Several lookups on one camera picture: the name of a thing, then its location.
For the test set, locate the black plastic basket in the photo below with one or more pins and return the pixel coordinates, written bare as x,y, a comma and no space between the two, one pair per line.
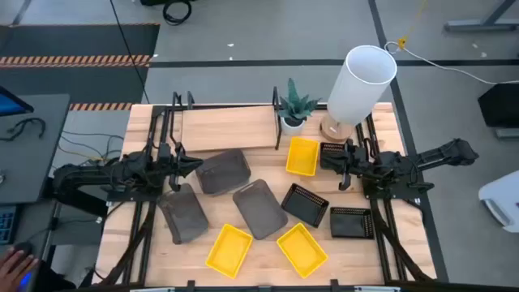
332,147
350,223
305,204

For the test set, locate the black table edge rail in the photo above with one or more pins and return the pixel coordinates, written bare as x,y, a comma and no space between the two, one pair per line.
284,288

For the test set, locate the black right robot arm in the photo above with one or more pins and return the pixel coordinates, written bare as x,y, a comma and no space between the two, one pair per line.
438,156

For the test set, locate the white shade lamp wooden base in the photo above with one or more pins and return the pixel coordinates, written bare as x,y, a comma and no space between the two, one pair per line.
357,89

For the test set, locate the grey desk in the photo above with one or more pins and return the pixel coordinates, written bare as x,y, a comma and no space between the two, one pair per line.
36,162

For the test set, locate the monitor with blue screen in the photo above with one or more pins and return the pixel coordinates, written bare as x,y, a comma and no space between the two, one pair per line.
10,105

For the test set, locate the grey plastic basket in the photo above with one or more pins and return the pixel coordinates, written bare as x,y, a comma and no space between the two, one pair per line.
184,215
223,172
259,209

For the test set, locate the person's hand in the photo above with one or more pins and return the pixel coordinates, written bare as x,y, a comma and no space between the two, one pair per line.
12,271

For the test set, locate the white plastic object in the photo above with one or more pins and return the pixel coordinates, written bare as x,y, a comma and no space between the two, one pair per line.
503,194

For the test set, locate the snake plant in white pot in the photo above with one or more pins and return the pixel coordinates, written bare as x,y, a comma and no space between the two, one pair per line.
294,109

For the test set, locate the computer keyboard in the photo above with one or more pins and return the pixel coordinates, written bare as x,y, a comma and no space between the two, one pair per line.
6,223

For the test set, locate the wooden shelf black metal frame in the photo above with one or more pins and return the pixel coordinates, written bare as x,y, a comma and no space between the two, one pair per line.
227,127

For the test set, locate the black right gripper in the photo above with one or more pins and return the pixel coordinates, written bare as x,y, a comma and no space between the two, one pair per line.
354,162

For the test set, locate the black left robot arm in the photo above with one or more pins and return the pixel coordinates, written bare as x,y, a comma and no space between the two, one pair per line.
81,176

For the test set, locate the black computer mouse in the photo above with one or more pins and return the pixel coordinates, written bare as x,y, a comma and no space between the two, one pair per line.
23,247

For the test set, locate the black box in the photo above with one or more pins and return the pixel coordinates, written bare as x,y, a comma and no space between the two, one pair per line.
500,105

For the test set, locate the yellow plastic basket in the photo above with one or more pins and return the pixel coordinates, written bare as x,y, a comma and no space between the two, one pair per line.
302,249
229,251
302,156

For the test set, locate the grey metal table leg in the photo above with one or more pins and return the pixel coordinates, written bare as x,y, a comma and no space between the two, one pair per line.
478,25

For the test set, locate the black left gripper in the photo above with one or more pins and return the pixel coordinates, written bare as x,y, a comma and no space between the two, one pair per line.
168,162

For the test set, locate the black mat with hazard stripes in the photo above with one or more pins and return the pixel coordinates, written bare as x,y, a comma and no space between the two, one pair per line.
81,40

